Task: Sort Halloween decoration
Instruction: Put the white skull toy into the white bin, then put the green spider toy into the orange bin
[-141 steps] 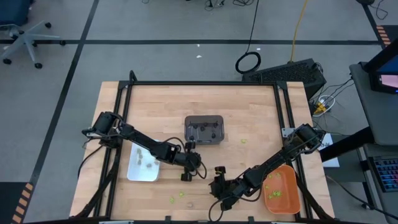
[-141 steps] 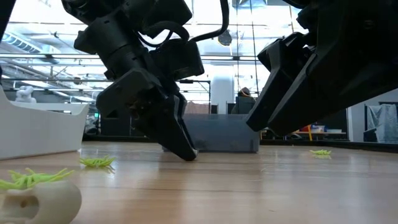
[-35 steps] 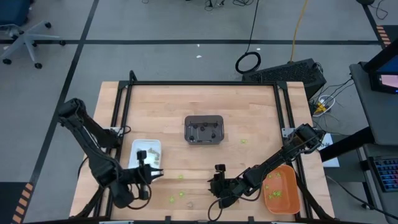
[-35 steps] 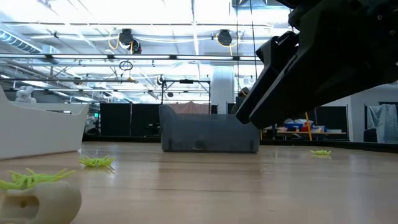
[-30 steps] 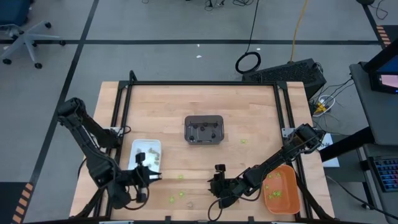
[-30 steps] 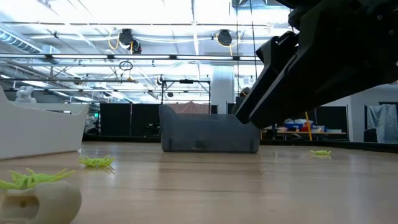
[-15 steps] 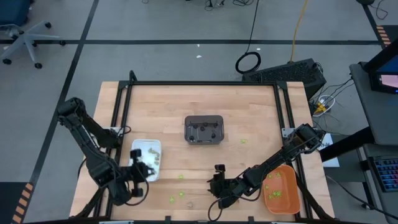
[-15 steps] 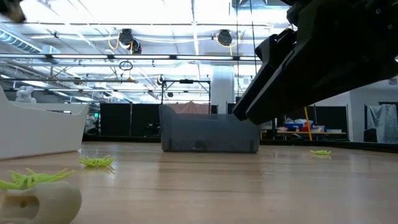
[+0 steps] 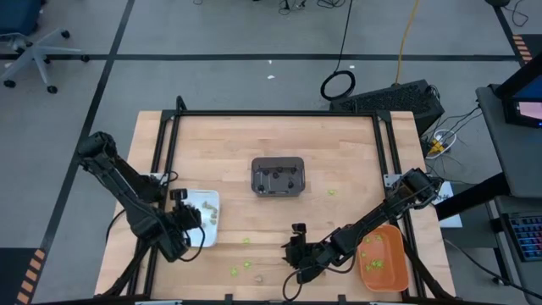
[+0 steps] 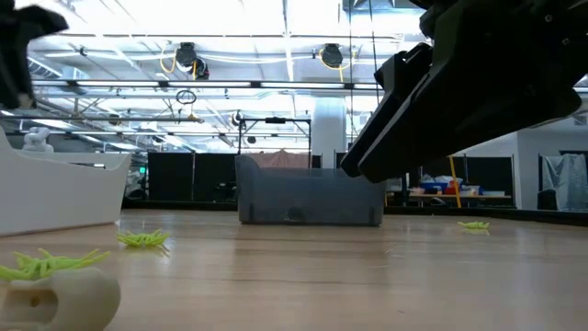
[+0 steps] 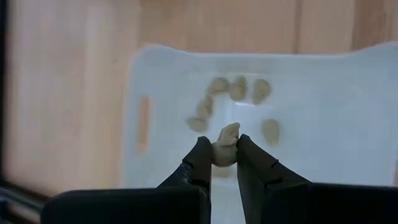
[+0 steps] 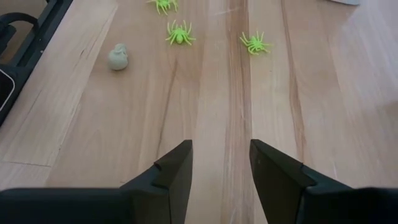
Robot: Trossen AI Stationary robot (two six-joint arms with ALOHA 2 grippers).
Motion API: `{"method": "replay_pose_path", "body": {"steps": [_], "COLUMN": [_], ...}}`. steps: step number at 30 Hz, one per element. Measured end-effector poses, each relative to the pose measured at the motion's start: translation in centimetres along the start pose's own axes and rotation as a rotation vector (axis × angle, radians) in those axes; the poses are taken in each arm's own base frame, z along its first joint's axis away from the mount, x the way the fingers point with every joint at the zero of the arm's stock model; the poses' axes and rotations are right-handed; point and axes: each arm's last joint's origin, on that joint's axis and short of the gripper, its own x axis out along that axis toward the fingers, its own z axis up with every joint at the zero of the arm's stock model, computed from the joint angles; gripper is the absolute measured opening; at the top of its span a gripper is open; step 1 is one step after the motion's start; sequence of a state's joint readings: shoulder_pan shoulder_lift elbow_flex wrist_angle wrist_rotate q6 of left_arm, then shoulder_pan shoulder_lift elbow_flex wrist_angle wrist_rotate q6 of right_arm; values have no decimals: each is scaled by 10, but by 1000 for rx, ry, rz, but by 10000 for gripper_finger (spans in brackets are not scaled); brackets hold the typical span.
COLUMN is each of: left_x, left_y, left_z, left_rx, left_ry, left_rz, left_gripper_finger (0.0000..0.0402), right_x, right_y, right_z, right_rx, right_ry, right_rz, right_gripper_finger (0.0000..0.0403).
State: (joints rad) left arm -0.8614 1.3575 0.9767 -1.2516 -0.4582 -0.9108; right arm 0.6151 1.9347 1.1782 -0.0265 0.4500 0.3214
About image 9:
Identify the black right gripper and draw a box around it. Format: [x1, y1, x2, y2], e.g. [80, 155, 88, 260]
[282, 233, 329, 284]

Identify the white plastic bin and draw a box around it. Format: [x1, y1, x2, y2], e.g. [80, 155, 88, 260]
[171, 189, 221, 249]

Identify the grey translucent plastic bin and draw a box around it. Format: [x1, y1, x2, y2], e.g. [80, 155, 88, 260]
[251, 157, 307, 199]

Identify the orange plastic bin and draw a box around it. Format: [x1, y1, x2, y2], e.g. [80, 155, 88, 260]
[357, 224, 410, 293]

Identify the white paper sheet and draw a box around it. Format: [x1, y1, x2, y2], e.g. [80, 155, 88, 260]
[434, 181, 463, 230]

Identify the black hazard-striped floor mat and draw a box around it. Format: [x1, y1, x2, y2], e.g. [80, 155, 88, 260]
[511, 33, 542, 67]
[0, 247, 47, 305]

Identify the white and yellow power strip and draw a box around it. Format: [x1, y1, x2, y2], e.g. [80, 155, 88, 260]
[426, 129, 458, 161]

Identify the black computer tower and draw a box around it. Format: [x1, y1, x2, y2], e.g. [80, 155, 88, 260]
[329, 79, 445, 136]

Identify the black desk leg beam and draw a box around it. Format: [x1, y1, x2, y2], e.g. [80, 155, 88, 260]
[435, 171, 512, 221]

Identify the grey office chair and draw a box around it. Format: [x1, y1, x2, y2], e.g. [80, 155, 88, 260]
[0, 0, 91, 95]

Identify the backlit computer keyboard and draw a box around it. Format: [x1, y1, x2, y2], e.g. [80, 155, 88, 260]
[503, 210, 542, 263]

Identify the grey desk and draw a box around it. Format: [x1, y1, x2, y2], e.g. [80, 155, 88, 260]
[474, 84, 542, 305]

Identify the black computer monitor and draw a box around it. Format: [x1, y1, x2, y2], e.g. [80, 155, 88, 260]
[493, 50, 542, 129]

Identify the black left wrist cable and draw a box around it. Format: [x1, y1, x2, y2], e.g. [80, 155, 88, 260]
[180, 224, 207, 263]

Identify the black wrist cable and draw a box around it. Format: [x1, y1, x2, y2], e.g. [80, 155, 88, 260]
[180, 224, 207, 263]
[282, 265, 327, 302]

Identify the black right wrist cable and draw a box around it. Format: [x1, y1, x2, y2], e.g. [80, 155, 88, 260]
[282, 265, 327, 302]

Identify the black hanging cable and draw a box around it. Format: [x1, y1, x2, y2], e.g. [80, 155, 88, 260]
[319, 0, 357, 102]

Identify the black floor cable bundle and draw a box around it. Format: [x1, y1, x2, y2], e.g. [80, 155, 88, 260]
[277, 0, 340, 11]

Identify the yellow hanging cable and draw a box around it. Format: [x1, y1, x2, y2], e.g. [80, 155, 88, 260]
[394, 0, 421, 86]

